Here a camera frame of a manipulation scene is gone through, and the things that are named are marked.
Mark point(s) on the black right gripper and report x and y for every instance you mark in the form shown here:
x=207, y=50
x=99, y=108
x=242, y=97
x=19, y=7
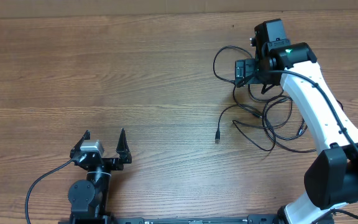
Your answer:
x=246, y=67

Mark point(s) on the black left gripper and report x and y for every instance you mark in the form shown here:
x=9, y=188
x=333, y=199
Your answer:
x=116, y=163

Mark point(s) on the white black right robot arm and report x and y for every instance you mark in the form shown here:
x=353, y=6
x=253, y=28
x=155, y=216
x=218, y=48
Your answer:
x=331, y=182

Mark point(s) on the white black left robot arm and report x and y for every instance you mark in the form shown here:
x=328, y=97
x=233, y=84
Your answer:
x=89, y=197

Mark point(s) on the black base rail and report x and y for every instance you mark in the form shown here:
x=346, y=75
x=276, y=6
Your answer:
x=250, y=219

